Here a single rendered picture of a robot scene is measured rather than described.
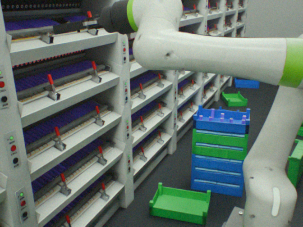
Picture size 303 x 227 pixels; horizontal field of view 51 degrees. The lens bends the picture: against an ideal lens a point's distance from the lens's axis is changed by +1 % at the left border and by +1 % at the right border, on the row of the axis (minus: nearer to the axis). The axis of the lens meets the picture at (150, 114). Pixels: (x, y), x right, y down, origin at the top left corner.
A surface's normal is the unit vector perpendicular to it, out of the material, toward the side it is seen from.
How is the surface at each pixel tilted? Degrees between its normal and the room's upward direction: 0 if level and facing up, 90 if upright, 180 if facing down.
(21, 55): 110
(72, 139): 20
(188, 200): 0
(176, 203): 0
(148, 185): 0
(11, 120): 90
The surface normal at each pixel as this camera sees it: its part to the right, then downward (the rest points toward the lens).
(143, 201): -0.01, -0.94
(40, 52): 0.85, 0.45
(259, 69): -0.30, 0.55
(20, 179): 0.91, 0.14
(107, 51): -0.42, 0.32
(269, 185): -0.11, -0.85
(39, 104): 0.30, -0.83
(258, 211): -0.71, 0.27
